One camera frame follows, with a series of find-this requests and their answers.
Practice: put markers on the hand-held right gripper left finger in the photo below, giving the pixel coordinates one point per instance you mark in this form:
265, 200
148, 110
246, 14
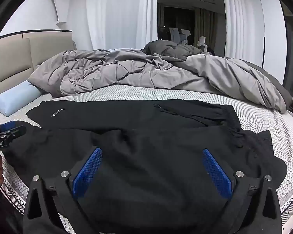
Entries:
88, 173

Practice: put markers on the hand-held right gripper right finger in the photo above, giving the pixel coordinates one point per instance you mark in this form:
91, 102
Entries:
216, 173

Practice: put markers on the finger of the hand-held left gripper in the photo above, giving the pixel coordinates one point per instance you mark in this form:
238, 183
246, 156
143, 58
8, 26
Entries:
17, 131
7, 126

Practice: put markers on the black pants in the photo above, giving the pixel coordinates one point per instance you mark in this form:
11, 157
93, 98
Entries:
146, 151

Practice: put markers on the light blue bolster pillow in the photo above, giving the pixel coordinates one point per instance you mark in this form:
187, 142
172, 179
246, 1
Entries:
17, 97

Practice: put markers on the beige padded headboard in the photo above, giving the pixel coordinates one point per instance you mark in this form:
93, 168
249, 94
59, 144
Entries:
12, 56

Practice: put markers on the white dotted bed mattress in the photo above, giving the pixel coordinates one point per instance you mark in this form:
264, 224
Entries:
117, 94

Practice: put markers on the grey duvet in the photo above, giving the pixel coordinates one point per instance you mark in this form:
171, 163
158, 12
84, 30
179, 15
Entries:
136, 73

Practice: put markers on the white office chair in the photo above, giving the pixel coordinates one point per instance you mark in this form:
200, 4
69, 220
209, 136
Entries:
202, 42

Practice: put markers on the dark grey puffy jacket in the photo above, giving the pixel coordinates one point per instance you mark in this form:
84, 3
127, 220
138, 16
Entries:
171, 48

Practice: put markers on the clothes rack with clothes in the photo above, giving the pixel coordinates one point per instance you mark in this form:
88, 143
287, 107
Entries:
179, 35

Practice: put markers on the brown curtain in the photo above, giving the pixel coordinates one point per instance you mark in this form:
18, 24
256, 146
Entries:
205, 26

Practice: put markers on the white curtain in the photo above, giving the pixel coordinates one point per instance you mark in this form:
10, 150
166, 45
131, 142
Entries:
241, 19
117, 14

